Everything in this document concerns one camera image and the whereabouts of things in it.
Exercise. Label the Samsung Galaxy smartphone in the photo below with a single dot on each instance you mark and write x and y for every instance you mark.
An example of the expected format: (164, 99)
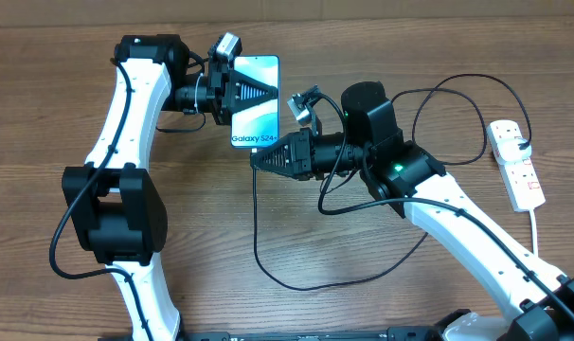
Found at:
(256, 127)

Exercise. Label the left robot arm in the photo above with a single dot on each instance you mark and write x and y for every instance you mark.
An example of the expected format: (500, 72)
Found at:
(112, 202)

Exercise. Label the white charger plug adapter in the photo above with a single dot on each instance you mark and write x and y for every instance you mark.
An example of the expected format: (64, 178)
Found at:
(512, 150)

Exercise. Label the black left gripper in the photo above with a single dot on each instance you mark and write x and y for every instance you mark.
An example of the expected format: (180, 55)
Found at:
(238, 85)

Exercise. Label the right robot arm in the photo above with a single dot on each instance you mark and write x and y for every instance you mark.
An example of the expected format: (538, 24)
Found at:
(535, 299)

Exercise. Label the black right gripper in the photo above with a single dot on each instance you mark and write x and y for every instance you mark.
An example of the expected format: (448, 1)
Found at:
(299, 155)

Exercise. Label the white power strip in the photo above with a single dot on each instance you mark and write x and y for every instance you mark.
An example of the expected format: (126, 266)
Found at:
(520, 178)

